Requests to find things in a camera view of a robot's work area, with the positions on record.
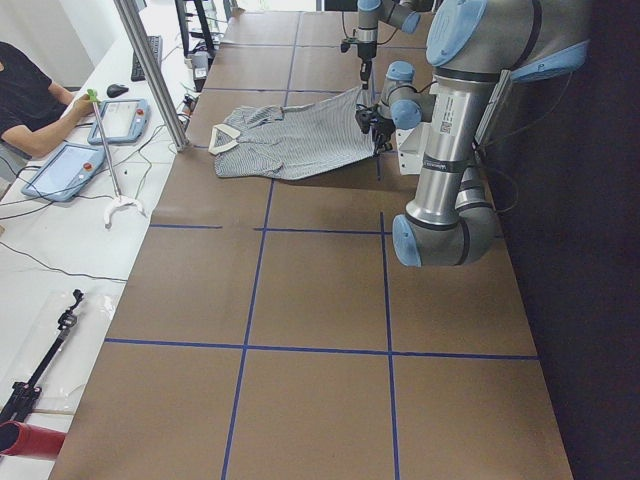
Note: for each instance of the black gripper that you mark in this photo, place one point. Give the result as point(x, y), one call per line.
point(381, 123)
point(365, 53)

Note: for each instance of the blue white striped polo shirt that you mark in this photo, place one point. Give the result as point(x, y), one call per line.
point(290, 143)

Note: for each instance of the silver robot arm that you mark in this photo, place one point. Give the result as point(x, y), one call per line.
point(472, 47)
point(401, 15)

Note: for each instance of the far blue teach pendant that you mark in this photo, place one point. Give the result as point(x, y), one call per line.
point(124, 120)

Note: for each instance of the blue teach pendant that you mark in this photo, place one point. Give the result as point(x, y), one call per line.
point(69, 168)
point(124, 120)

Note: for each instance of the black computer mouse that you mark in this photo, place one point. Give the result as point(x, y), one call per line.
point(116, 90)

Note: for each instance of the white reacher grabber stick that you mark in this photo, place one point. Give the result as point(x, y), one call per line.
point(119, 200)

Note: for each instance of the near blue teach pendant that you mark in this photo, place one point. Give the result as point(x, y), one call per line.
point(69, 168)

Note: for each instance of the seated person in black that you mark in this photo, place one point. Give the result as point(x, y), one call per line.
point(37, 114)

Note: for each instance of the red cylinder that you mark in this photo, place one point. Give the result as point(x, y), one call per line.
point(30, 441)

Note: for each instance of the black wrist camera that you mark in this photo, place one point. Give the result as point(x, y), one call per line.
point(347, 42)

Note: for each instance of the aluminium frame post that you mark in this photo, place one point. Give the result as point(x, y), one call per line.
point(138, 38)

